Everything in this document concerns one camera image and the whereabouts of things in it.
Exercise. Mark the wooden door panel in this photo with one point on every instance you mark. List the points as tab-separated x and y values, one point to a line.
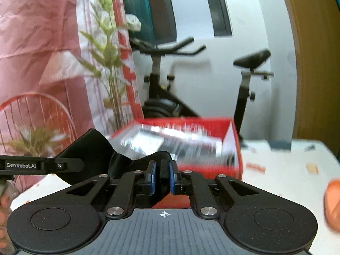
313	71

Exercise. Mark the dark framed window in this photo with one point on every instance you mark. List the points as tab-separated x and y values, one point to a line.
148	10

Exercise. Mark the white printed tablecloth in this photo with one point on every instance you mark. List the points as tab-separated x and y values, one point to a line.
279	159

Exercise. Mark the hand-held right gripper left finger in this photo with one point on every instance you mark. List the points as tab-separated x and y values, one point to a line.
152	178

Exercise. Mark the white paper sheet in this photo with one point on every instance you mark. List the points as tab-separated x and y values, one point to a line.
191	13

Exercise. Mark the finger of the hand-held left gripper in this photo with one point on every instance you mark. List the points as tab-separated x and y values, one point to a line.
66	165

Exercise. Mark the pink printed backdrop cloth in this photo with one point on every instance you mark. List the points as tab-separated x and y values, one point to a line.
39	45

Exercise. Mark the black exercise bike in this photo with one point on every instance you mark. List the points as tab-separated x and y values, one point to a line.
159	103

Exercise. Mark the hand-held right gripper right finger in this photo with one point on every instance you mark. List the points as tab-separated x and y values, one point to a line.
173	178

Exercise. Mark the black soft cloth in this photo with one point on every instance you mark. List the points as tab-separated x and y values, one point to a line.
87	148

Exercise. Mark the person's left hand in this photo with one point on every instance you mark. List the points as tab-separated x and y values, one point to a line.
4	207

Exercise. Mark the shiny silver packet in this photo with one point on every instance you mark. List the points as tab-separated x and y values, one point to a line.
172	140

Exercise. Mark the red cardboard box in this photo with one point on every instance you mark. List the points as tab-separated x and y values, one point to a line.
233	148

